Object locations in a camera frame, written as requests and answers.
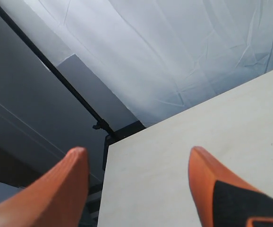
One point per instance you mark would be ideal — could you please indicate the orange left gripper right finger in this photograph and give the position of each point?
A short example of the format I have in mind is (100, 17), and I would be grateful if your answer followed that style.
(222, 198)

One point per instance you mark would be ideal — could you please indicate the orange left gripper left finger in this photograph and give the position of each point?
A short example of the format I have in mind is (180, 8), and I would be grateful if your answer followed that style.
(56, 199)

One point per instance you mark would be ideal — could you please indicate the black backdrop stand pole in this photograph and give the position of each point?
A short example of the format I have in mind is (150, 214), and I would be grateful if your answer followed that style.
(101, 123)

